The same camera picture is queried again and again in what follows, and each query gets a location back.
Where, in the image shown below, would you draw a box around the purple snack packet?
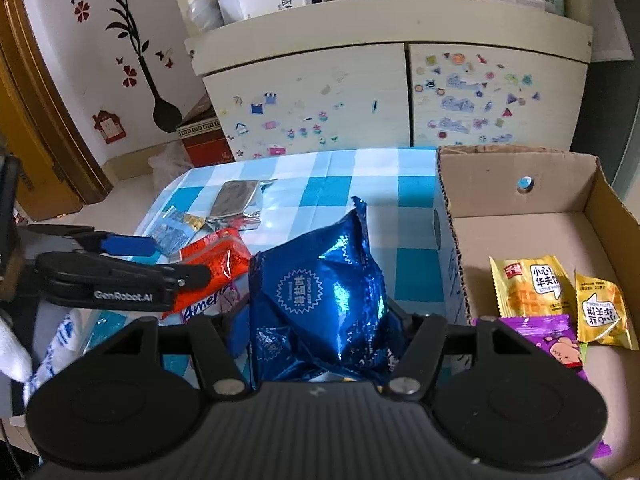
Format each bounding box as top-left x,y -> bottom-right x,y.
471,313 -> 612,461

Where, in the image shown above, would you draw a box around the red snack packet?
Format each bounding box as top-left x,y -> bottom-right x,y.
160,227 -> 252,317

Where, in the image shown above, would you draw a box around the light blue snack packet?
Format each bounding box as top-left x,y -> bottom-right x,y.
149,207 -> 208,262

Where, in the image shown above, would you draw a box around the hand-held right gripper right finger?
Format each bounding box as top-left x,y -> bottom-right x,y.
386,301 -> 547,401

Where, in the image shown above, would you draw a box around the white snack packet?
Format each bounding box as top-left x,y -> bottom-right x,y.
181,280 -> 240,325

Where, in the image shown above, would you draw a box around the yellow snack packet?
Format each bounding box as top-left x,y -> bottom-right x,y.
573,270 -> 640,352
488,254 -> 577,319

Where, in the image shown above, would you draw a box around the red patterned cardboard box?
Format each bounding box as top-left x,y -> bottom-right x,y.
176,92 -> 237,169

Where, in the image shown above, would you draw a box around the blue white checked tablecloth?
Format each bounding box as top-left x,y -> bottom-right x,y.
27,146 -> 453,397

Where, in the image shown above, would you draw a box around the grey hanging cloth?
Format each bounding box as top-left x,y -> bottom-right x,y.
589,0 -> 632,63

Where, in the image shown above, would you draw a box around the brown cardboard box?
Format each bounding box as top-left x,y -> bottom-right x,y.
434,144 -> 640,480

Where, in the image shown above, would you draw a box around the wooden door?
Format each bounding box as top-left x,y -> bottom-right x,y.
0,0 -> 114,222

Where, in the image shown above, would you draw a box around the cream cabinet with stickers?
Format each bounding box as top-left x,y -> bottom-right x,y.
184,4 -> 594,162

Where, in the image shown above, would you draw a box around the wall socket with red sticker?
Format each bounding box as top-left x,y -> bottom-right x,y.
92,109 -> 126,144

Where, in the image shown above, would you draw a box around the person's left hand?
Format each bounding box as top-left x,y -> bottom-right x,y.
0,309 -> 34,382

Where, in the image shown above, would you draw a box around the dark blue snack packet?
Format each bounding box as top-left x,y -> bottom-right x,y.
248,196 -> 408,393

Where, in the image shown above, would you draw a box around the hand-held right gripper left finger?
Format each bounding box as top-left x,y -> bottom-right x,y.
100,306 -> 252,401

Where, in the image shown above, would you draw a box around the crumpled clear plastic bag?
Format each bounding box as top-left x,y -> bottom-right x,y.
184,0 -> 226,32

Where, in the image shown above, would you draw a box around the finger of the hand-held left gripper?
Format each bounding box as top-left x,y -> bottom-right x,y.
17,224 -> 157,257
34,251 -> 212,312

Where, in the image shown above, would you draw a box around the silver foil snack packet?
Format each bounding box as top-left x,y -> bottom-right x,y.
206,179 -> 279,232

